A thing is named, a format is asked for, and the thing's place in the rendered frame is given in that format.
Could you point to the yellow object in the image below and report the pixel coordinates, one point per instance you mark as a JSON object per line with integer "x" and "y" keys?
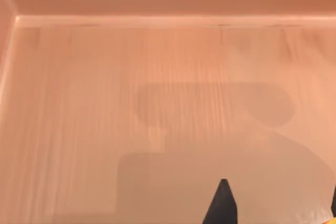
{"x": 330, "y": 221}

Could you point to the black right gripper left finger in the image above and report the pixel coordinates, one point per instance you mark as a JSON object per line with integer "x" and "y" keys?
{"x": 223, "y": 205}

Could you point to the shallow salmon-coloured box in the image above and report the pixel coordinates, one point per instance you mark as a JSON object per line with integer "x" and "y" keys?
{"x": 131, "y": 64}

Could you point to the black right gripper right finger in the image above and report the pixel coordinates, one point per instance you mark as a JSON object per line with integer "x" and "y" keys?
{"x": 334, "y": 203}

